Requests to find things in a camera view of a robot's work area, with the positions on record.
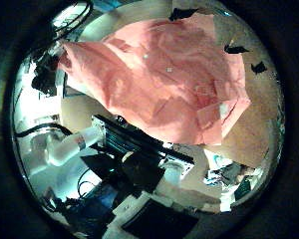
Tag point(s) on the black flat panel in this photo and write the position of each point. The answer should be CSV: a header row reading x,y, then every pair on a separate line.
x,y
156,219

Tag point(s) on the pink cloth garment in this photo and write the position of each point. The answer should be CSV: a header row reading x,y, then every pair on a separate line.
x,y
156,83

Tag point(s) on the black device with teal light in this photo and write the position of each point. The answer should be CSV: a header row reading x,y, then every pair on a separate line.
x,y
106,166

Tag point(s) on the blue box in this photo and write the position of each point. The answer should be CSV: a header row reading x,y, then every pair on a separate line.
x,y
103,199

